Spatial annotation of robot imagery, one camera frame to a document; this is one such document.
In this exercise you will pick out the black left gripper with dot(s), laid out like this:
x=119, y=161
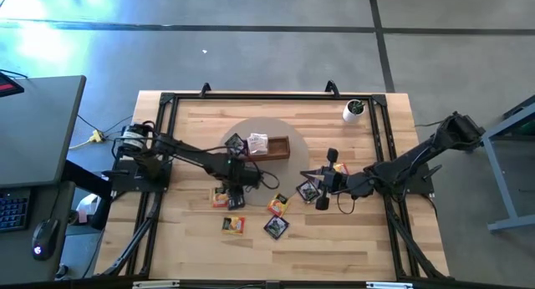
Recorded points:
x=246, y=177

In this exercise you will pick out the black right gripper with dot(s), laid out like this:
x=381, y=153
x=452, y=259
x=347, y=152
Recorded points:
x=334, y=180

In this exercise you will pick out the dark blue blackcurrant tea packet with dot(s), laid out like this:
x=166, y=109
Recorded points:
x=276, y=227
x=308, y=193
x=236, y=206
x=235, y=144

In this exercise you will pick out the yellow red mango tea packet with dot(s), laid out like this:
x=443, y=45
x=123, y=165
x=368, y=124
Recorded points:
x=342, y=168
x=233, y=225
x=278, y=204
x=218, y=198

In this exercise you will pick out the white orange Tazo tea packet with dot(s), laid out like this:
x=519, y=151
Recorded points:
x=257, y=143

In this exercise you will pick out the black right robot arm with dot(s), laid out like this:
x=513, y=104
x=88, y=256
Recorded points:
x=409, y=159

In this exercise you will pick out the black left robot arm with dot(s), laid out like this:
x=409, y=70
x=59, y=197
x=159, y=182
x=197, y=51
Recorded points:
x=188, y=153

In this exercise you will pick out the wooden tea organiser box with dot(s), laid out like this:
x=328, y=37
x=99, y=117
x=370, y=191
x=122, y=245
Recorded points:
x=278, y=149

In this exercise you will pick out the round grey table mat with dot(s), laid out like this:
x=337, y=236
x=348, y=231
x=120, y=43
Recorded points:
x=267, y=128

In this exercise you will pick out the white potted plant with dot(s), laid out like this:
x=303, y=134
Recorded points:
x=351, y=113

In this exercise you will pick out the yellow power plug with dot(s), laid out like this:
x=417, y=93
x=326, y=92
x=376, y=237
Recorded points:
x=98, y=136

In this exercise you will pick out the white pink box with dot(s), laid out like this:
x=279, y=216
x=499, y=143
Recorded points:
x=85, y=205

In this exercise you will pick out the black computer mouse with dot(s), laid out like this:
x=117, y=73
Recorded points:
x=46, y=239

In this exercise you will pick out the grey office desk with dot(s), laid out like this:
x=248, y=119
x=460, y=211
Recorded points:
x=37, y=130

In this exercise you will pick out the black keyboard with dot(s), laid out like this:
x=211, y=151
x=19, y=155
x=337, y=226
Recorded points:
x=12, y=209

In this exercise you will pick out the black device with red strip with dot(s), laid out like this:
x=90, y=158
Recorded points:
x=8, y=86

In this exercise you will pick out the black aluminium table frame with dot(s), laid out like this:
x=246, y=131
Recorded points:
x=271, y=97

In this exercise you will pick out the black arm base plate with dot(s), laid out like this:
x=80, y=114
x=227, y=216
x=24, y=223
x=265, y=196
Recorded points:
x=424, y=184
x=125, y=180

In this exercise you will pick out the silver metal bracket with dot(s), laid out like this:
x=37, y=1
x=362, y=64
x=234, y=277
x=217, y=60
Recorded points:
x=388, y=285
x=154, y=285

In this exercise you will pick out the grey metal table frame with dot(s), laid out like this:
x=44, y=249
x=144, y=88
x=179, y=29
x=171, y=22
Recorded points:
x=499, y=180

